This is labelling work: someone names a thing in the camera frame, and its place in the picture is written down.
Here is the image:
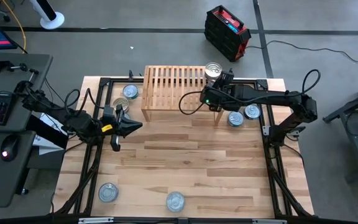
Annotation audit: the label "black computer mouse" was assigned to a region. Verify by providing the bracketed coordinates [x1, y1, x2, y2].
[0, 134, 21, 162]

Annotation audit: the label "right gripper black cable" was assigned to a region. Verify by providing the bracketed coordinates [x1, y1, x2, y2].
[178, 90, 205, 116]

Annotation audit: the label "orange and blue label can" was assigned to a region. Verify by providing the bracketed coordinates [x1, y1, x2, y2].
[244, 103, 262, 121]
[112, 96, 130, 113]

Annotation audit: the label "red and black toolbox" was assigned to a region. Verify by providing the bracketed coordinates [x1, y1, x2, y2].
[203, 4, 252, 63]

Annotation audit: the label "black aluminium table frame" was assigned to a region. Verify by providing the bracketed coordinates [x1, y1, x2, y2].
[52, 75, 316, 224]

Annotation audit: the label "wooden slatted shelf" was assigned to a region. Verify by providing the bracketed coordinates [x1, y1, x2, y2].
[140, 64, 226, 126]

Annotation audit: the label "silver metal bracket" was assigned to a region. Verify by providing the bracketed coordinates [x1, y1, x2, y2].
[252, 218, 288, 224]
[78, 217, 115, 224]

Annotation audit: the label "white paper sheets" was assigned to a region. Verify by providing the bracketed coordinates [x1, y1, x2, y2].
[32, 112, 70, 156]

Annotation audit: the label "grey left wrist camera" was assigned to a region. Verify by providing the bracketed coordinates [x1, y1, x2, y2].
[103, 105, 115, 119]

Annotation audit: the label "black desk clamp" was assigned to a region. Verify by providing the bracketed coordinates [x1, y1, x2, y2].
[0, 57, 40, 82]

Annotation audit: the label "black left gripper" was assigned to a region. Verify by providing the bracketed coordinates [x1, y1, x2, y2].
[99, 105, 143, 152]

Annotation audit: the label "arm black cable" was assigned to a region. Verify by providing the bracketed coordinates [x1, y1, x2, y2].
[63, 88, 105, 113]
[301, 68, 322, 94]

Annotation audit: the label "black floor power cable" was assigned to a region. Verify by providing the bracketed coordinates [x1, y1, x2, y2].
[246, 39, 358, 65]

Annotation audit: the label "yellow cable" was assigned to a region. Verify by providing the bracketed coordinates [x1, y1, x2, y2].
[1, 0, 28, 54]

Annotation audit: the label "red label tin can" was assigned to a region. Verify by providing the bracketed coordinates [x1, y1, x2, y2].
[204, 62, 224, 82]

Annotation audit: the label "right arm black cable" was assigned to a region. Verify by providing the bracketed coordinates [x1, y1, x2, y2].
[301, 68, 322, 94]

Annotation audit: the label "white pedestal stand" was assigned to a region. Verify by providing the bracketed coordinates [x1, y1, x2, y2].
[29, 0, 66, 30]

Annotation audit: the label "blue label tin can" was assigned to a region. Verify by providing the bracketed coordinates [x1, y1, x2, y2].
[98, 182, 120, 203]
[165, 191, 186, 213]

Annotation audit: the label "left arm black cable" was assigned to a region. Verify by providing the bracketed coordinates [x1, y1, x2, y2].
[63, 88, 105, 113]

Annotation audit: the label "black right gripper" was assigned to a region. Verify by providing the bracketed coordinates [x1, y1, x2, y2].
[200, 70, 235, 113]

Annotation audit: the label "teal label tin can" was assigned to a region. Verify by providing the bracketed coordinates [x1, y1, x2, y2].
[122, 83, 140, 101]
[227, 111, 245, 128]

